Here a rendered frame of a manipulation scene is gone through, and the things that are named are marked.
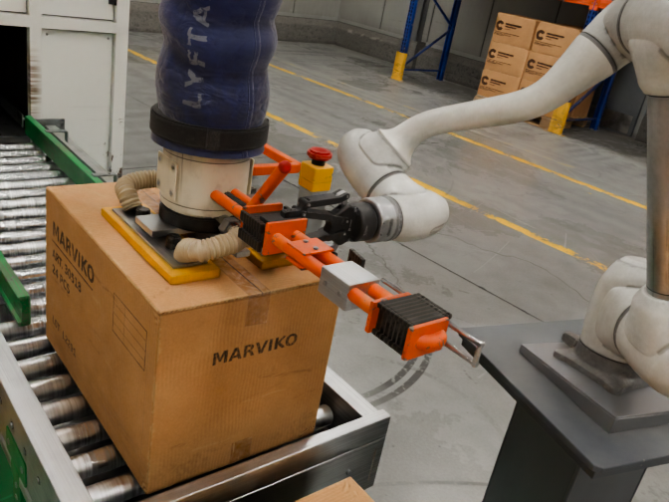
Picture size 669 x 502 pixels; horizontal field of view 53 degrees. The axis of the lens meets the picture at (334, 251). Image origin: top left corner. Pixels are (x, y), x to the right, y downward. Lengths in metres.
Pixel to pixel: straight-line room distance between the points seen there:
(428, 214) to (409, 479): 1.23
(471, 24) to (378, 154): 9.91
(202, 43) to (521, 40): 8.14
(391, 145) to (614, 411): 0.71
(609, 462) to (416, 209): 0.61
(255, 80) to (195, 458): 0.73
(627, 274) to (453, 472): 1.15
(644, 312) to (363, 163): 0.61
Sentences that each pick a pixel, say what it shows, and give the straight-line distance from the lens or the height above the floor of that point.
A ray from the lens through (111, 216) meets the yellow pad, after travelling 1.45.
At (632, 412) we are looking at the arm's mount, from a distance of 1.53.
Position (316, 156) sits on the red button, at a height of 1.03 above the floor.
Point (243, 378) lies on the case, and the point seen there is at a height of 0.76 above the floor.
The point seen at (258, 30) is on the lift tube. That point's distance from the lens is 1.23.
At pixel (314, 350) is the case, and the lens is 1.40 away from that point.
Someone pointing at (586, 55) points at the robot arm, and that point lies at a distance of 1.37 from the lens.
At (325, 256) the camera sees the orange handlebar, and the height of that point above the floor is 1.09.
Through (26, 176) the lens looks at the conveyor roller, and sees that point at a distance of 2.90.
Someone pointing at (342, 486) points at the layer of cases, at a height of 0.54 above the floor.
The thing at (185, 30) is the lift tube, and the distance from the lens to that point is 1.22.
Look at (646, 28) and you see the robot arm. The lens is 1.24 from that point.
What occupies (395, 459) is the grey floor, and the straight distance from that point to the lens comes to 2.42.
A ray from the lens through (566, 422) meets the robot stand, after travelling 1.49.
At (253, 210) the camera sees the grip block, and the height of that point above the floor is 1.10.
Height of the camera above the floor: 1.53
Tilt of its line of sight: 24 degrees down
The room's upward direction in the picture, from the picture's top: 11 degrees clockwise
